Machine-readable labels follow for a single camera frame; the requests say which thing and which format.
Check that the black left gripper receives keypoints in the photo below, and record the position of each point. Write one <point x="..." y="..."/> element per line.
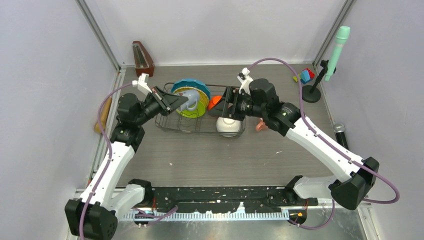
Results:
<point x="167" y="102"/>

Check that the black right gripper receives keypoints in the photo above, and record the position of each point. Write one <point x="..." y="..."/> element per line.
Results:
<point x="231" y="95"/>

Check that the orange bowl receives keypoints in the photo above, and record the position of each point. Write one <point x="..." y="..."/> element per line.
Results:
<point x="213" y="102"/>

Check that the grey blue mug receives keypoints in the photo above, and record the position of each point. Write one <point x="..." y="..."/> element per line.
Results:
<point x="192" y="102"/>

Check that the yellow woven pattern plate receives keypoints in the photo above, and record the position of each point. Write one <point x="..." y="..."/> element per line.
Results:
<point x="203" y="96"/>

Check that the blue polka dot plate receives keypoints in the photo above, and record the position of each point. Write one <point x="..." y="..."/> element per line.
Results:
<point x="191" y="82"/>

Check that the black wire dish rack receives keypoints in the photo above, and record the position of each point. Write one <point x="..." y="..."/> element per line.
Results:
<point x="204" y="125"/>

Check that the white bowl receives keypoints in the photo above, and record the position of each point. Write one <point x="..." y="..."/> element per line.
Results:
<point x="228" y="127"/>

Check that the lime green plate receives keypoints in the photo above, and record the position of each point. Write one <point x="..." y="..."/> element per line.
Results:
<point x="197" y="113"/>

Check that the pink mug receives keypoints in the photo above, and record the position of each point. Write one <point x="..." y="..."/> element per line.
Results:
<point x="261" y="125"/>

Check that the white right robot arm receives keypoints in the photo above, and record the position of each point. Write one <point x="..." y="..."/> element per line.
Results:
<point x="349" y="183"/>

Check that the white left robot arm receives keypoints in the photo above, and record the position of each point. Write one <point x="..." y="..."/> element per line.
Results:
<point x="96" y="213"/>

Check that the brown metronome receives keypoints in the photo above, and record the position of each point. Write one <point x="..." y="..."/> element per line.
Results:
<point x="143" y="61"/>

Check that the wooden rolling pin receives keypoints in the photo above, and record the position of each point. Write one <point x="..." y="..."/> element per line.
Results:
<point x="104" y="114"/>

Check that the colourful toy blocks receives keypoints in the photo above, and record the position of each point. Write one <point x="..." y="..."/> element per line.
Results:
<point x="305" y="76"/>

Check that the black microphone stand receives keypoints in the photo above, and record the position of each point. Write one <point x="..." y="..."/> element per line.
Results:
<point x="311" y="93"/>

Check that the black handheld microphone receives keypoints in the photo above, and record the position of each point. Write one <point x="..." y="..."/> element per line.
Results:
<point x="339" y="131"/>

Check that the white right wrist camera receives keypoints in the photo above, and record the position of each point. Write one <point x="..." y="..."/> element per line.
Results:
<point x="245" y="80"/>

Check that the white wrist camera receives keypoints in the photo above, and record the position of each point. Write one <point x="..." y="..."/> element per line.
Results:
<point x="245" y="80"/>
<point x="142" y="84"/>

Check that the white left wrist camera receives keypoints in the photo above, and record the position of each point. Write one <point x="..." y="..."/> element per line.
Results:
<point x="142" y="84"/>

